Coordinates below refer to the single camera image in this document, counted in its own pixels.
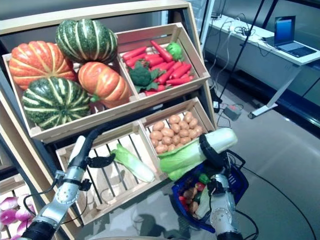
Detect wooden display shelf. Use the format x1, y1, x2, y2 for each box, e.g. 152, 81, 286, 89
0, 0, 217, 240

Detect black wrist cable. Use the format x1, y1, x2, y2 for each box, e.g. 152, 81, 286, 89
23, 178, 90, 226
234, 209, 260, 240

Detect black floor cable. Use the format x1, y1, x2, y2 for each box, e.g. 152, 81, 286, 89
239, 163, 318, 240

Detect light green lettuce head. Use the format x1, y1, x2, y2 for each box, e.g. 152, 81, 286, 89
166, 41, 185, 62

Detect wooden carrot crate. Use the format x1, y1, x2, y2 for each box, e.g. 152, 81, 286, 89
115, 22, 211, 101

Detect wooden slatted cabbage crate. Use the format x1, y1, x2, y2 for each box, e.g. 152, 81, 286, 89
55, 121, 168, 226

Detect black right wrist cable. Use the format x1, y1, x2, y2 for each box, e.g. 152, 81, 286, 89
234, 209, 260, 240

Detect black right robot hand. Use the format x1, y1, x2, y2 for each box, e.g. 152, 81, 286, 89
198, 134, 232, 175

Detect purple onions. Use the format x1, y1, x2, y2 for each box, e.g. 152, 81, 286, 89
0, 173, 27, 240

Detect wooden pumpkin crate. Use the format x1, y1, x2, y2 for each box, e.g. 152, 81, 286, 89
1, 51, 140, 145

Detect green striped pumpkin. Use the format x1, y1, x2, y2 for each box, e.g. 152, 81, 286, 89
21, 76, 91, 130
55, 18, 118, 65

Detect small brown potato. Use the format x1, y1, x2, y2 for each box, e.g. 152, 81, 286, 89
188, 201, 200, 214

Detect blue plastic shopping basket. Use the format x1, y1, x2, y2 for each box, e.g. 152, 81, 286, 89
171, 149, 250, 234

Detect green white napa cabbage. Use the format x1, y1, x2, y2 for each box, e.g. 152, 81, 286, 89
157, 127, 239, 181
194, 186, 213, 219
110, 143, 156, 183

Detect white desk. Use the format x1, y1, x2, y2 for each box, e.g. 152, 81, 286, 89
203, 14, 320, 120

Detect red-orange carrot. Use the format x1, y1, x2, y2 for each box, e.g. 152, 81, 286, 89
166, 76, 195, 86
149, 39, 174, 63
170, 63, 192, 80
124, 52, 147, 68
121, 46, 148, 62

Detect open laptop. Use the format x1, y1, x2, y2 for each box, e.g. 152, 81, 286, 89
261, 15, 318, 59

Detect dark green broccoli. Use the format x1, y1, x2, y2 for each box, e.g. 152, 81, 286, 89
128, 61, 161, 94

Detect grey power box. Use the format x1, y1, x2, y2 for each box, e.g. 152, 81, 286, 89
222, 104, 243, 122

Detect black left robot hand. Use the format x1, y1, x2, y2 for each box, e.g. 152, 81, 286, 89
69, 126, 117, 172

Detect green bell pepper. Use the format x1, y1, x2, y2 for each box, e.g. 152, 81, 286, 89
198, 173, 211, 185

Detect round orange striped pumpkin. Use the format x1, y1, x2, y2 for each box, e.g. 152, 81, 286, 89
8, 40, 77, 91

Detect wooden potato crate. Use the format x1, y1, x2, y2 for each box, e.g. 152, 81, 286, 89
138, 96, 216, 161

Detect oblong orange striped pumpkin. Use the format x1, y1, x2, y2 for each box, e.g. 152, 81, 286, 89
77, 61, 132, 109

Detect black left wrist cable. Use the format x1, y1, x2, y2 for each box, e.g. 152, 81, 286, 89
23, 178, 90, 226

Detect black stand pole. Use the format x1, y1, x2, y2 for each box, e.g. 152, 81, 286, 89
218, 0, 266, 105

